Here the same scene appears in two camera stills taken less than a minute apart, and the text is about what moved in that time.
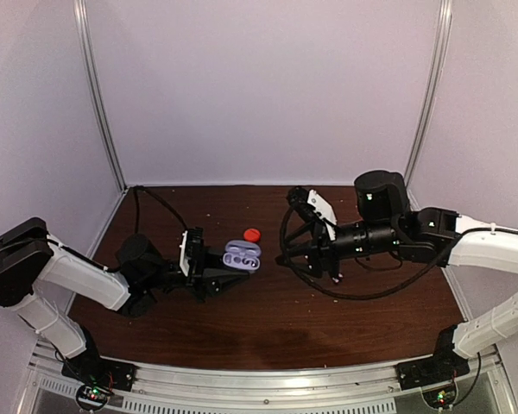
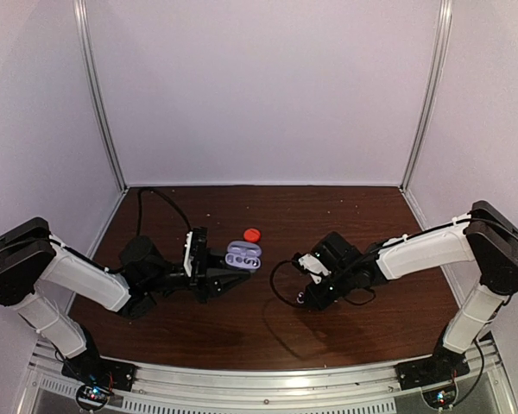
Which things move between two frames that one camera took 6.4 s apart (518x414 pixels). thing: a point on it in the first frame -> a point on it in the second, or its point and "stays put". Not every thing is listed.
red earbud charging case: (252, 235) stays put
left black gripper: (205, 270) stays put
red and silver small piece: (253, 262) stays put
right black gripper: (321, 255) -> (313, 297)
